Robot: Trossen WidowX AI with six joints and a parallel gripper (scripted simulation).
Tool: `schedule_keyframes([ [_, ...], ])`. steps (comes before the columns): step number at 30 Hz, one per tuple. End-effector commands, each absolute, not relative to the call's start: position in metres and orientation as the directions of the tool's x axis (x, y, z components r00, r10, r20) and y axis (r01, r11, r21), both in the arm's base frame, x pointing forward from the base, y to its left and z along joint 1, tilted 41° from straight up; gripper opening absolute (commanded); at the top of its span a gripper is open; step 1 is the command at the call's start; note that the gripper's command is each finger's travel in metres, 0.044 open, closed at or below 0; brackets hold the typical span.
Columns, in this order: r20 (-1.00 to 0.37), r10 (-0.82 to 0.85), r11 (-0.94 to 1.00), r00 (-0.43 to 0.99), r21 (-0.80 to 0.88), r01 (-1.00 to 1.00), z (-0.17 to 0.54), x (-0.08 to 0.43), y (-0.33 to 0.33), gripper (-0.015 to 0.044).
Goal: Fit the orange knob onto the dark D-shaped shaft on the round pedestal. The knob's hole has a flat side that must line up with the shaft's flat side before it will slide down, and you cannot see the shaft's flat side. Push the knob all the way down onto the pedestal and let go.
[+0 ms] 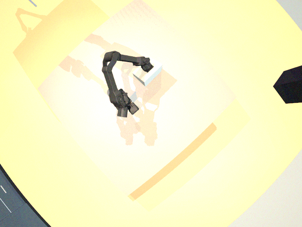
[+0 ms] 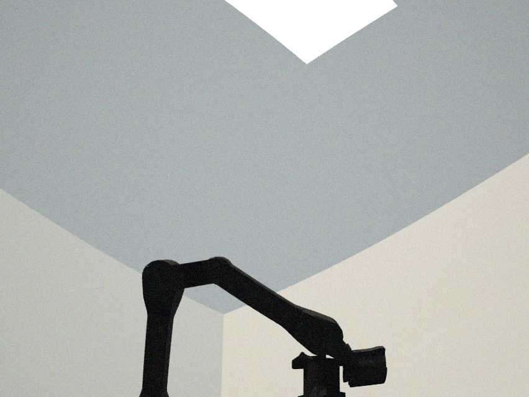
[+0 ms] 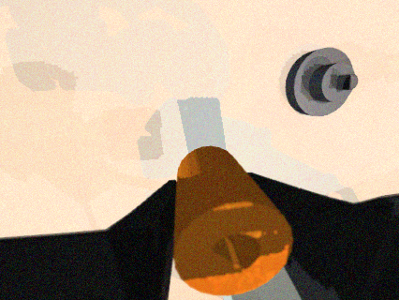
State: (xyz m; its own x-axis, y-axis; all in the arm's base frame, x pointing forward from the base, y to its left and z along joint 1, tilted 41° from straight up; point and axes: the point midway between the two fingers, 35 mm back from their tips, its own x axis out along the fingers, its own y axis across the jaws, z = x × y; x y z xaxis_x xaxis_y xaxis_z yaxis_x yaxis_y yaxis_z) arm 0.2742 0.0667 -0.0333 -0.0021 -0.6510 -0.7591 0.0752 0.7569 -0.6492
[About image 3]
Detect orange knob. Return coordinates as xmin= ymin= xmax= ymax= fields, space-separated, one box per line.
xmin=173 ymin=146 xmax=293 ymax=295

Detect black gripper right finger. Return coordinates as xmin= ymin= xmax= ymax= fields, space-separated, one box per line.
xmin=248 ymin=172 xmax=399 ymax=300

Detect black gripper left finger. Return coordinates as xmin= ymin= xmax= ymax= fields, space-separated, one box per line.
xmin=0 ymin=179 xmax=176 ymax=300

